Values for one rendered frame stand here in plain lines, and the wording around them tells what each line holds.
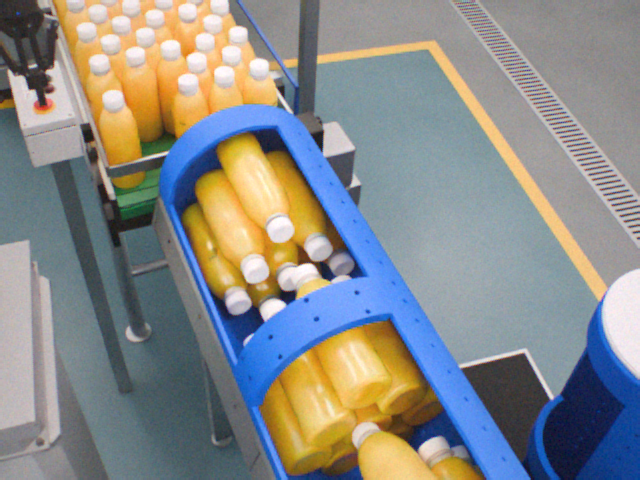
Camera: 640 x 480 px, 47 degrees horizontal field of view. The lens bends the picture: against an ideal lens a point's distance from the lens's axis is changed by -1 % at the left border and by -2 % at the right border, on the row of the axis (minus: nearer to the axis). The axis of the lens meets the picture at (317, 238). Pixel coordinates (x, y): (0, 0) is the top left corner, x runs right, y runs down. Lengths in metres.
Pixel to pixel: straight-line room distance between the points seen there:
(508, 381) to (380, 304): 1.32
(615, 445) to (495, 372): 0.92
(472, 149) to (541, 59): 0.81
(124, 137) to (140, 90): 0.15
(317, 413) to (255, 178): 0.39
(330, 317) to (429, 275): 1.70
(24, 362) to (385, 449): 0.53
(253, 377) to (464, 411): 0.28
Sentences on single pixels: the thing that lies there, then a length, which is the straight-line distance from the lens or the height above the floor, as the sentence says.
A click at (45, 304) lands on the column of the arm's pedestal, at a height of 1.00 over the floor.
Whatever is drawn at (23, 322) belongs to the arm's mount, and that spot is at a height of 1.07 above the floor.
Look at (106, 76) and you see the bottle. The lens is 1.60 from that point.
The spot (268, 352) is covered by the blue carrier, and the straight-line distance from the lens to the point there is 0.97.
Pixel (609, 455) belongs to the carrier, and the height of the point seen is 0.82.
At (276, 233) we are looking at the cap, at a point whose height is 1.17.
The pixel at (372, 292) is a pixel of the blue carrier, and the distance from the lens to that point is 0.98.
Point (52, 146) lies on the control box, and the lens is 1.52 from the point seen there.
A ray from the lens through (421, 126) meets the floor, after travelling 3.22.
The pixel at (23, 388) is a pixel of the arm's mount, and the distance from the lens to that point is 1.12.
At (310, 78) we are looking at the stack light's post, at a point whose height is 0.86.
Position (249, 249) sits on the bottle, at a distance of 1.14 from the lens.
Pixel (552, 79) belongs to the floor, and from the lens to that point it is 3.68.
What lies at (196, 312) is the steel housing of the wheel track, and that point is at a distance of 1.40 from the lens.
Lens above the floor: 1.99
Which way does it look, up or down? 48 degrees down
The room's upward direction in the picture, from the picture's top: 3 degrees clockwise
